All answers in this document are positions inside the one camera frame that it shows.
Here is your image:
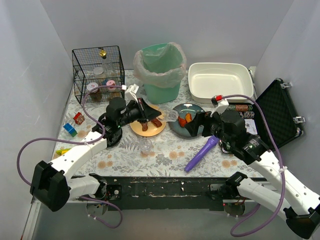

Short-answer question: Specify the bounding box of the brown meat piece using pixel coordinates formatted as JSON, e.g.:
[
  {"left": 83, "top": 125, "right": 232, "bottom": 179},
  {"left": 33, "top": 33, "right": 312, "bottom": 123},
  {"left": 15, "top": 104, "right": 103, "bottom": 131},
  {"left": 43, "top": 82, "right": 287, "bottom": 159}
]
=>
[
  {"left": 141, "top": 122, "right": 148, "bottom": 132},
  {"left": 151, "top": 118, "right": 163, "bottom": 128}
]

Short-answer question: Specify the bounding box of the glass bottle gold cap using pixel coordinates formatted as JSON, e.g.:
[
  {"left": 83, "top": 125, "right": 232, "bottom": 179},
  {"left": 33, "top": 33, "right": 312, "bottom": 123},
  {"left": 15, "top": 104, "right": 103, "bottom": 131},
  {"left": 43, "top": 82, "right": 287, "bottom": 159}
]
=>
[{"left": 99, "top": 47, "right": 117, "bottom": 78}]

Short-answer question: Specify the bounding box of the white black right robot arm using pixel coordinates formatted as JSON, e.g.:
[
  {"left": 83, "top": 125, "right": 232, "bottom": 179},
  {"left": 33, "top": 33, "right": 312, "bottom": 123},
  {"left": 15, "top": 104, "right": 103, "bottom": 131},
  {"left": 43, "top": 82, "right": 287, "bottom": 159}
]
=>
[{"left": 185, "top": 95, "right": 320, "bottom": 240}]

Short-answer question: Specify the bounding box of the yellow toy brick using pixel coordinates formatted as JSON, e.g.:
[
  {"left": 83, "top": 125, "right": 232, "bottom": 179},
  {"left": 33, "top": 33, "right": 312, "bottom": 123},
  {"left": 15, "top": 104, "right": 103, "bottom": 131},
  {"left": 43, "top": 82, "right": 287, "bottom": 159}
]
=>
[{"left": 55, "top": 148, "right": 70, "bottom": 156}]

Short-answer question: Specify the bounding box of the pink bin liner bag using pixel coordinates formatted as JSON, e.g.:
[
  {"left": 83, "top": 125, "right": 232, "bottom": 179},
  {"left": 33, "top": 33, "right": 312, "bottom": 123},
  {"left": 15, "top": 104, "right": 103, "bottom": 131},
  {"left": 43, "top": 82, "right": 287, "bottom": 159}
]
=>
[{"left": 133, "top": 42, "right": 187, "bottom": 88}]

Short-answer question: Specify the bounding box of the black wire cage rack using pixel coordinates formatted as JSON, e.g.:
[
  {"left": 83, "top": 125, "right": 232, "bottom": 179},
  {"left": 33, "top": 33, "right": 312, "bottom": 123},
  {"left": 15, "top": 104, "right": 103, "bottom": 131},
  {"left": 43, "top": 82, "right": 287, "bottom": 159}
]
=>
[{"left": 72, "top": 45, "right": 125, "bottom": 104}]

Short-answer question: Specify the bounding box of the blue glazed ceramic plate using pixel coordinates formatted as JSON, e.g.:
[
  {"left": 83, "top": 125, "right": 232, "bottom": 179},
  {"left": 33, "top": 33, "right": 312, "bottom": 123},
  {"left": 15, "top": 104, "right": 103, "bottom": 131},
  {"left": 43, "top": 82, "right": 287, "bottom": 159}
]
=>
[{"left": 169, "top": 103, "right": 204, "bottom": 138}]

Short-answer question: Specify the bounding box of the brown jar white lid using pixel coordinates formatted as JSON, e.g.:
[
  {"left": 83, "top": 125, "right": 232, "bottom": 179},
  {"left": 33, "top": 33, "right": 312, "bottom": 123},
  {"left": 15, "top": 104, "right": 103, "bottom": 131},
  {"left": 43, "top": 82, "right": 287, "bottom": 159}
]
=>
[{"left": 86, "top": 82, "right": 102, "bottom": 102}]

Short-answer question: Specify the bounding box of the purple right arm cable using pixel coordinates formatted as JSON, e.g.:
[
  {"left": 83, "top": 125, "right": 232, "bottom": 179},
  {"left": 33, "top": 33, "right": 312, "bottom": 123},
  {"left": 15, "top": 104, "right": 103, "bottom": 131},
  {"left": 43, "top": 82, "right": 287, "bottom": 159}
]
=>
[{"left": 219, "top": 94, "right": 286, "bottom": 238}]

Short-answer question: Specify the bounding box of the brown meat piece right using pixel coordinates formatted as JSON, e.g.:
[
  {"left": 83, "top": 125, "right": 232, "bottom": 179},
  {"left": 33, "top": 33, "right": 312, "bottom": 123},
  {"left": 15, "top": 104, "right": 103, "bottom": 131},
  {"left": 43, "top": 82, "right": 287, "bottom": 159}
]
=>
[{"left": 151, "top": 118, "right": 163, "bottom": 128}]

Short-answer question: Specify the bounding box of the white rectangular basin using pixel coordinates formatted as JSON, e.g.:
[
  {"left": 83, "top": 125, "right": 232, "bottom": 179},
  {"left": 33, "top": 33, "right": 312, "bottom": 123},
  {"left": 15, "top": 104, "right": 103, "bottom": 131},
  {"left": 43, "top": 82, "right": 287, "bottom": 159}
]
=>
[{"left": 187, "top": 62, "right": 255, "bottom": 104}]

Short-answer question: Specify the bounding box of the orange chicken wing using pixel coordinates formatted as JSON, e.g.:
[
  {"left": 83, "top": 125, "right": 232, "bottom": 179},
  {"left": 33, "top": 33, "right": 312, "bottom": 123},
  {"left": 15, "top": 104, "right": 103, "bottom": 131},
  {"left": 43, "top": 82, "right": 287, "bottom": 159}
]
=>
[
  {"left": 184, "top": 112, "right": 193, "bottom": 123},
  {"left": 177, "top": 116, "right": 188, "bottom": 128}
]

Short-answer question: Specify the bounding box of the yellow plastic plate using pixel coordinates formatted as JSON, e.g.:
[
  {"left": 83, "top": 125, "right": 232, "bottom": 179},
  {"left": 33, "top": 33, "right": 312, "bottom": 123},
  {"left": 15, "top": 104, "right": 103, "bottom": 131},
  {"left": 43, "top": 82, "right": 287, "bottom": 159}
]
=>
[{"left": 129, "top": 104, "right": 167, "bottom": 137}]

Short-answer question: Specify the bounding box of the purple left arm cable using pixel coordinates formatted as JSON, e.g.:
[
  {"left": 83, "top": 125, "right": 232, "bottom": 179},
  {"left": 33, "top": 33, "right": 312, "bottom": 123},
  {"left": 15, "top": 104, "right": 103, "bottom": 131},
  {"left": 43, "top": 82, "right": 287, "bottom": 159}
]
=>
[{"left": 16, "top": 84, "right": 128, "bottom": 229}]

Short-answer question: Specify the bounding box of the green trash bin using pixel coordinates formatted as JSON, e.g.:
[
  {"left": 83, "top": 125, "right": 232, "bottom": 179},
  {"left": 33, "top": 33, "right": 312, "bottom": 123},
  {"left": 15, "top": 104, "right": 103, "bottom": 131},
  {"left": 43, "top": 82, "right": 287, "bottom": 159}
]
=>
[{"left": 140, "top": 42, "right": 186, "bottom": 105}]

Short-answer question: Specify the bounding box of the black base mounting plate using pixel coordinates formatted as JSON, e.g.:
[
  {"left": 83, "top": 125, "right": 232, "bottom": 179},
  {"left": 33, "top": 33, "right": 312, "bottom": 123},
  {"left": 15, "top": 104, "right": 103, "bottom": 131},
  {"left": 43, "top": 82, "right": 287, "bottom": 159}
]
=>
[{"left": 96, "top": 177, "right": 256, "bottom": 211}]

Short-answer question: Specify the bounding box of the blue toy brick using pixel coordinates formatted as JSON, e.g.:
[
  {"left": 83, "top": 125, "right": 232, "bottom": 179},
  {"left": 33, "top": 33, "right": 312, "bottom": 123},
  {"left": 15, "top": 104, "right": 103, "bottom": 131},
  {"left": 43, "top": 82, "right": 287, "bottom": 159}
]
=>
[{"left": 63, "top": 123, "right": 74, "bottom": 133}]

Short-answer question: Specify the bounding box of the purple toy microphone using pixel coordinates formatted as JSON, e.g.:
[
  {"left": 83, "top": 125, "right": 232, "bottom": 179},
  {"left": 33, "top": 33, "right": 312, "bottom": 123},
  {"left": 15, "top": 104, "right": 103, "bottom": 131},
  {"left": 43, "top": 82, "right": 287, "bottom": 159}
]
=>
[{"left": 184, "top": 135, "right": 219, "bottom": 173}]

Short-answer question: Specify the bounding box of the brown meat piece left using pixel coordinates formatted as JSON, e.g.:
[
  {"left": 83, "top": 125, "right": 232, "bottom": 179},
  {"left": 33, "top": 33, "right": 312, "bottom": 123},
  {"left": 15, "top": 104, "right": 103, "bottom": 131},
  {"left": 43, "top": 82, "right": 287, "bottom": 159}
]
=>
[{"left": 141, "top": 122, "right": 148, "bottom": 132}]

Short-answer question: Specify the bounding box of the clear jar blue label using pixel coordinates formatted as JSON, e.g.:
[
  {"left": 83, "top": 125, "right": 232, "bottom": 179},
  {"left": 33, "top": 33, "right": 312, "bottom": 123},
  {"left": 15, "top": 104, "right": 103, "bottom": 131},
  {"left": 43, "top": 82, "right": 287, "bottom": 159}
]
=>
[{"left": 93, "top": 66, "right": 107, "bottom": 86}]

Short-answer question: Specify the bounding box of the pink lid spice jar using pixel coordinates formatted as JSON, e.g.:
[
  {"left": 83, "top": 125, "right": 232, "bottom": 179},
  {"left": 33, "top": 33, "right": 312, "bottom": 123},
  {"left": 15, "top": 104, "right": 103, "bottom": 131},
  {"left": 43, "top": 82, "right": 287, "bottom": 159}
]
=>
[{"left": 105, "top": 79, "right": 122, "bottom": 101}]

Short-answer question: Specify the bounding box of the clear cup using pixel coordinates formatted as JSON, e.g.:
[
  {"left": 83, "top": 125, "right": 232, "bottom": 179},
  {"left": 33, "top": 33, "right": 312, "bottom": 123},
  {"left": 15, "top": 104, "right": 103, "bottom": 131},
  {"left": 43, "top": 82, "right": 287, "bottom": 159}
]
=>
[
  {"left": 139, "top": 138, "right": 153, "bottom": 155},
  {"left": 162, "top": 109, "right": 179, "bottom": 122}
]

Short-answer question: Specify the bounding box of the orange chicken wing left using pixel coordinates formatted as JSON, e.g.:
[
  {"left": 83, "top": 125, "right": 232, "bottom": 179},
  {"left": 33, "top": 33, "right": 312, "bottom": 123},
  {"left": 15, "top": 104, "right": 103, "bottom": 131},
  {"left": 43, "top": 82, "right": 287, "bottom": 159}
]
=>
[{"left": 177, "top": 116, "right": 188, "bottom": 128}]

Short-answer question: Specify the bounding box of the playing card deck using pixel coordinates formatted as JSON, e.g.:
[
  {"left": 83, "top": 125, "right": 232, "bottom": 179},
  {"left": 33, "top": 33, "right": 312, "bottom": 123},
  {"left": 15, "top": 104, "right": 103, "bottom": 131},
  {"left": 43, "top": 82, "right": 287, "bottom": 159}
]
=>
[{"left": 244, "top": 119, "right": 258, "bottom": 135}]

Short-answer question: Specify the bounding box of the black poker chip case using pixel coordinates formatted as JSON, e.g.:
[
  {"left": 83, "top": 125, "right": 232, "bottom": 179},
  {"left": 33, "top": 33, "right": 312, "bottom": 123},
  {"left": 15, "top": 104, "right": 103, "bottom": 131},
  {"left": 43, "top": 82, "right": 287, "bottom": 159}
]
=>
[{"left": 230, "top": 78, "right": 304, "bottom": 151}]

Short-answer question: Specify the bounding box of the green blue chip stack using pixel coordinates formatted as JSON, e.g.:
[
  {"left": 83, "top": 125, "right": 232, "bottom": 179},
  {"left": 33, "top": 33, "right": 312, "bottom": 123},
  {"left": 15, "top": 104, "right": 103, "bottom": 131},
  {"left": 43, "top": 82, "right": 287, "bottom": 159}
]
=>
[{"left": 227, "top": 104, "right": 237, "bottom": 111}]

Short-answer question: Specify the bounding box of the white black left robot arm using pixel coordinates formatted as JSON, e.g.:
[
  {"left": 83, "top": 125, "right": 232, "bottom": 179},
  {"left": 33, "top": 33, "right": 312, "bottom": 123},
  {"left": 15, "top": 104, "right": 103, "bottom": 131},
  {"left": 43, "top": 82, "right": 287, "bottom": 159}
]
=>
[{"left": 30, "top": 97, "right": 162, "bottom": 212}]

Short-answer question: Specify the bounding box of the red tan chip stack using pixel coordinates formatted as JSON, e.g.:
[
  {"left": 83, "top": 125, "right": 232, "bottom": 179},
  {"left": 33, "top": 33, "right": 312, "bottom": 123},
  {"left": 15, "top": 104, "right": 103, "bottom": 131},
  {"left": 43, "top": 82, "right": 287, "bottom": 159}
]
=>
[{"left": 235, "top": 104, "right": 253, "bottom": 112}]

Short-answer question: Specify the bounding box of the orange chicken wing right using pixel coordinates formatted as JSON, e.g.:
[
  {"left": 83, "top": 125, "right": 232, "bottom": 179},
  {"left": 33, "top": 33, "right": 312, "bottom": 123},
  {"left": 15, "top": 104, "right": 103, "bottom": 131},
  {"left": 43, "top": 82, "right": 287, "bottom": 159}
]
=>
[{"left": 184, "top": 112, "right": 193, "bottom": 123}]

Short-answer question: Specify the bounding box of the green toy brick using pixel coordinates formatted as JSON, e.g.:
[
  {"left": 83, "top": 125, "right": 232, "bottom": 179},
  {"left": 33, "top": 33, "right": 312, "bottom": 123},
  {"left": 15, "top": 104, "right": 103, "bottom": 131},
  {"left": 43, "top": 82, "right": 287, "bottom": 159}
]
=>
[{"left": 69, "top": 129, "right": 78, "bottom": 137}]

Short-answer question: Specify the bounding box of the red owl toy block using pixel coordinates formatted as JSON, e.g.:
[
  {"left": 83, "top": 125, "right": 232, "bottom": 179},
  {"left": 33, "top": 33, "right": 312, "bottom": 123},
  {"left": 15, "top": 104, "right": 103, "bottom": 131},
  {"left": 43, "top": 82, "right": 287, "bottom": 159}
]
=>
[{"left": 73, "top": 112, "right": 85, "bottom": 125}]

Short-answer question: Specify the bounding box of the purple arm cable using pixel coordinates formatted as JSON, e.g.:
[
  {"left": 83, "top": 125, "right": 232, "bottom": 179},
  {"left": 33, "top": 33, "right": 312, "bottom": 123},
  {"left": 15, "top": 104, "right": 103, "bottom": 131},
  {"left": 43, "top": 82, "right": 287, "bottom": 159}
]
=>
[
  {"left": 16, "top": 84, "right": 128, "bottom": 229},
  {"left": 219, "top": 94, "right": 286, "bottom": 238}
]

